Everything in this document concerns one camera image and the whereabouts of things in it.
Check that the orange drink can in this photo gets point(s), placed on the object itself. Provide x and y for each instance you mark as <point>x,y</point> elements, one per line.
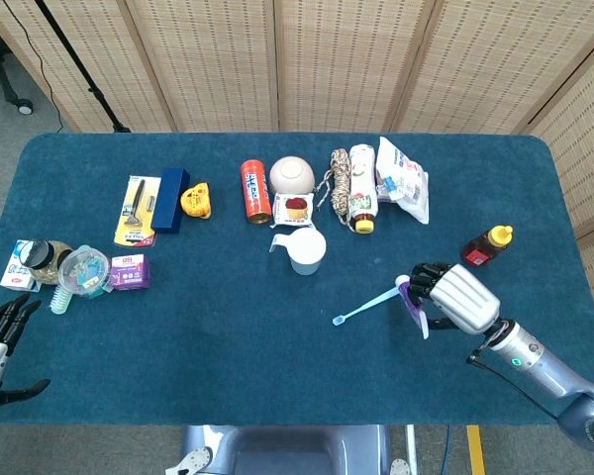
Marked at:
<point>255,193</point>

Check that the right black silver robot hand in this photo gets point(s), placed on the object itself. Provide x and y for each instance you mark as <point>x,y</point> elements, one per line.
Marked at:
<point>465,297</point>

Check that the razor in yellow blister pack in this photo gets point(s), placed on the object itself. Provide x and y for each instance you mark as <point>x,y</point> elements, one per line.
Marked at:
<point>131,213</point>

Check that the white pole by robot base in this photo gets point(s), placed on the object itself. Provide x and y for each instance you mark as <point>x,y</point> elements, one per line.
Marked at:
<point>411,445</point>

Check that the yellow floor tape strip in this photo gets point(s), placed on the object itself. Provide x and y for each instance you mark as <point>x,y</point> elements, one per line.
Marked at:
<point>475,450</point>

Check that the honey bottle with yellow cap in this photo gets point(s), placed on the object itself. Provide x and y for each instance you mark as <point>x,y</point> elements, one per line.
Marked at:
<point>480,247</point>

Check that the beige upturned bowl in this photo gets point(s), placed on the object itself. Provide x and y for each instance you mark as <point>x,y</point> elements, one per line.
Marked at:
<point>291,174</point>

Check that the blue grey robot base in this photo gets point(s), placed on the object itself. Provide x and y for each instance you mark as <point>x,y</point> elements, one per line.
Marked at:
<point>287,450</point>

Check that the clear round container with clips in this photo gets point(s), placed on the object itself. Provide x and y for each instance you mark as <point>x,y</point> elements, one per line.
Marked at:
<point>84,269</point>

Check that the woven bamboo folding screen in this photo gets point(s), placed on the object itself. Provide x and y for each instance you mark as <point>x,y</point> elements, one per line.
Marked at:
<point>326,59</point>

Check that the glass jar with black lid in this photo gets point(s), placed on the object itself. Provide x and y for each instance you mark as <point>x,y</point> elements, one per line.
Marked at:
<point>39,255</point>

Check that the black office chair base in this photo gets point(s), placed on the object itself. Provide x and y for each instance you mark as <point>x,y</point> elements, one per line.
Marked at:
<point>24,105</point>

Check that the purple white toothpaste tube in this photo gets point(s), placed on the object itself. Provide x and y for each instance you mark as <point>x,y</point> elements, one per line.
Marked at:
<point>416,312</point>

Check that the purple cardboard box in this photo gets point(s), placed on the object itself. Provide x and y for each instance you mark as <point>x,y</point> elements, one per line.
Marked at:
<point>131,273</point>

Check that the light blue toothbrush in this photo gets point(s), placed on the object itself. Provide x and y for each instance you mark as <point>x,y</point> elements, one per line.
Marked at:
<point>366,308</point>

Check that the navy blue rectangular box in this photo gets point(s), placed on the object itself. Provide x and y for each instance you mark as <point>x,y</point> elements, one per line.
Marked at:
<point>169,200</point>

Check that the white and blue carton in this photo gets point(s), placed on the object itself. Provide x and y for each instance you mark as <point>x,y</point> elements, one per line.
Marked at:
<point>12,272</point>

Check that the white drink bottle yellow cap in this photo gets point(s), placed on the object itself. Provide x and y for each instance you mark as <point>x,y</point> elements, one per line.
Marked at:
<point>362,183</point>

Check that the white plastic bag packet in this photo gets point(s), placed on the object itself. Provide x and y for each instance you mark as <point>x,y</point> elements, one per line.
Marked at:
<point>406,173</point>

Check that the blue carpet table cover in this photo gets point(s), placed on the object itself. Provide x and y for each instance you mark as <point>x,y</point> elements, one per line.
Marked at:
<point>227,346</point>

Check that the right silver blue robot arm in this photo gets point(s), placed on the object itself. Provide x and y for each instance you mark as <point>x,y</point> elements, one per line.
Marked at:
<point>549,366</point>

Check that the black tripod stand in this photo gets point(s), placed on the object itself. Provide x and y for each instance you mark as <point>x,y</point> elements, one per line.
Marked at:
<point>94,91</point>

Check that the yellow tape measure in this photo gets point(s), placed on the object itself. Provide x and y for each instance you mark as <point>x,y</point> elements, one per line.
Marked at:
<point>195,200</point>

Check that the pale green spiral roller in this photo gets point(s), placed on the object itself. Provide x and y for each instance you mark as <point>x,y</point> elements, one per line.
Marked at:
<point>60,301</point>

